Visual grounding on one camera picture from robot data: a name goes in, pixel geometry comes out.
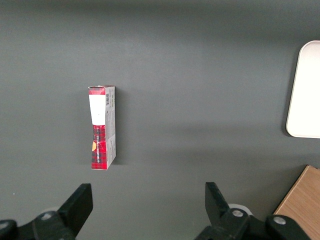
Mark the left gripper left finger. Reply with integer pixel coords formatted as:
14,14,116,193
0,183,94,240

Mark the white rounded rectangular tray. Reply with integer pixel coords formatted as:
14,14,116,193
285,40,320,139

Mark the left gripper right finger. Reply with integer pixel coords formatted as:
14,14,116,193
193,181,312,240

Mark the red plaid cardboard box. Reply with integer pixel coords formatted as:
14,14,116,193
87,84,117,171

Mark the wooden drawer cabinet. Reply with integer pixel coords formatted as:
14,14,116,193
273,164,320,240

